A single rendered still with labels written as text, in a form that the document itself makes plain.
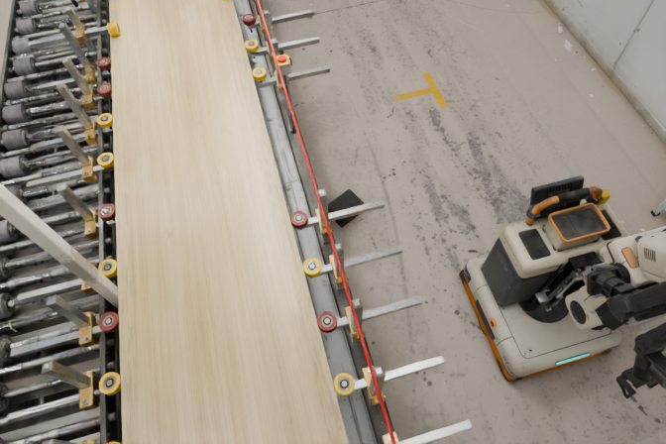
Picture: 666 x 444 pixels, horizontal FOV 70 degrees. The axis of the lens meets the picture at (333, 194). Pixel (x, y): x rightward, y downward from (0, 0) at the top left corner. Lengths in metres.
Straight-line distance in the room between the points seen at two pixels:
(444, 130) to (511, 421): 2.01
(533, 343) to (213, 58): 2.37
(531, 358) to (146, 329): 1.86
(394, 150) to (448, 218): 0.67
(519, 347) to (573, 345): 0.28
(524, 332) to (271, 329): 1.39
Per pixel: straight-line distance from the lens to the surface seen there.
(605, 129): 4.12
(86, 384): 2.20
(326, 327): 1.98
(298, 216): 2.19
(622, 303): 1.83
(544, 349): 2.78
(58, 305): 2.10
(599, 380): 3.16
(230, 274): 2.13
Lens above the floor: 2.80
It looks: 57 degrees down
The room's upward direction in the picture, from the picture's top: 4 degrees counter-clockwise
